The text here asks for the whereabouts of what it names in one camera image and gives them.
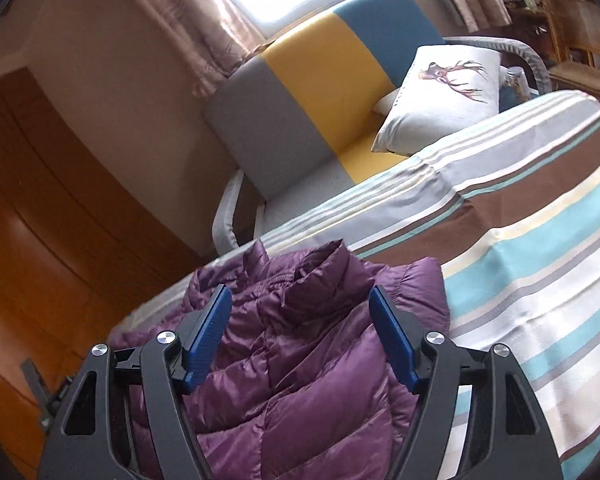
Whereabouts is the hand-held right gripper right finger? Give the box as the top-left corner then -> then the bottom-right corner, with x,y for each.
369,285 -> 563,480

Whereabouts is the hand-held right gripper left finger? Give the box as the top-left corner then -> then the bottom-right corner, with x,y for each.
40,284 -> 233,480

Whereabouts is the purple puffer jacket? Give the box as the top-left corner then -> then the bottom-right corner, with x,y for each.
111,240 -> 451,480

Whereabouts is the bed with striped sheet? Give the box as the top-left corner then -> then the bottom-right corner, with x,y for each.
120,91 -> 600,480

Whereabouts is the wooden wardrobe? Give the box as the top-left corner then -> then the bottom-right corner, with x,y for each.
0,67 -> 216,466

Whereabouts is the plain white pillow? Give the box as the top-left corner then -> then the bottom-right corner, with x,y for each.
372,87 -> 403,116

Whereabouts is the white deer print pillow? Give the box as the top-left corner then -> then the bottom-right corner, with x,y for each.
371,44 -> 503,157

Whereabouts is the tricolour upholstered sofa bed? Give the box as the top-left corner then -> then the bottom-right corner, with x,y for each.
202,0 -> 446,241

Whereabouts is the white padded bed rail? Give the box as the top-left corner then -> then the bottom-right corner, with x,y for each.
214,169 -> 268,251

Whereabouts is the grey padded bed rail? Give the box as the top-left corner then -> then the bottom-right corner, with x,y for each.
442,36 -> 551,96

